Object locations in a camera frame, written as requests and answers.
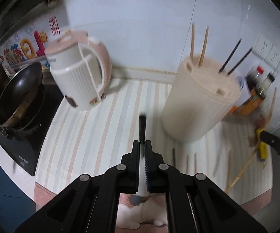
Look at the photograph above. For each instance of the cream utensil holder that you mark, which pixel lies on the cream utensil holder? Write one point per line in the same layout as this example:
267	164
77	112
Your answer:
200	97

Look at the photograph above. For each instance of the black chopstick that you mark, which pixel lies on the black chopstick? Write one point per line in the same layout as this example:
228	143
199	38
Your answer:
142	193
230	56
240	61

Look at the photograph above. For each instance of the black frying pan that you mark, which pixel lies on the black frying pan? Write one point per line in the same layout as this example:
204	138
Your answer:
18	95

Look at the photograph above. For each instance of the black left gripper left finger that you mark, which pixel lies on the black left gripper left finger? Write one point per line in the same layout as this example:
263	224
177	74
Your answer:
130	176

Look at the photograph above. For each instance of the thin bamboo chopstick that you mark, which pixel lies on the thin bamboo chopstick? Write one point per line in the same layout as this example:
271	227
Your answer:
268	119

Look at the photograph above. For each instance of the colourful wall sticker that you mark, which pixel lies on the colourful wall sticker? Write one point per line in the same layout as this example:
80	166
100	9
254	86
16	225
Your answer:
28	43

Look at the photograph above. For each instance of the orange labelled sauce bottle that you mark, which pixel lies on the orange labelled sauce bottle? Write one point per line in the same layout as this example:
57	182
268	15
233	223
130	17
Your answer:
246	85

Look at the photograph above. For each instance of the blue cabinet front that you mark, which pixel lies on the blue cabinet front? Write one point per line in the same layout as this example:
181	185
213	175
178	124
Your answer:
15	206

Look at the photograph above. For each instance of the cat shaped knitted coaster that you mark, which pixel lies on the cat shaped knitted coaster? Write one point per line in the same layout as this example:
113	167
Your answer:
134	210

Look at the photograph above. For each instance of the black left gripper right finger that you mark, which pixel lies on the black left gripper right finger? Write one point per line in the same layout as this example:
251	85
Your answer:
160	177

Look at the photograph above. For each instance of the dark capped seasoning bottle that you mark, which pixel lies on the dark capped seasoning bottle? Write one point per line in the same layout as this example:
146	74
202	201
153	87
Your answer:
261	88

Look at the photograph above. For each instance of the striped table mat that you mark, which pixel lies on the striped table mat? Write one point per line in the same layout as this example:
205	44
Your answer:
90	142

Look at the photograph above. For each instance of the dark brown chopstick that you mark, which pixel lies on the dark brown chopstick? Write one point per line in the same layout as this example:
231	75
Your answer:
174	157

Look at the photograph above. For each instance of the black induction cooktop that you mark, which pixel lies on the black induction cooktop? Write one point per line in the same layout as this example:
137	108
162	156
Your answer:
23	142

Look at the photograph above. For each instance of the black chopstick in holder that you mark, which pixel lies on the black chopstick in holder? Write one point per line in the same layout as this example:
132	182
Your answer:
240	61
230	56

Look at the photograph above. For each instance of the wooden chopstick in holder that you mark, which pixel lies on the wooden chopstick in holder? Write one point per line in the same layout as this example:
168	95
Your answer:
201	58
192	42

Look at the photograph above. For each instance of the white wall power socket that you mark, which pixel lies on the white wall power socket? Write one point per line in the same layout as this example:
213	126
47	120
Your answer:
267	51

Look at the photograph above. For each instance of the pink white electric kettle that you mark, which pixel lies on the pink white electric kettle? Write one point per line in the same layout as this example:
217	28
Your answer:
81	67

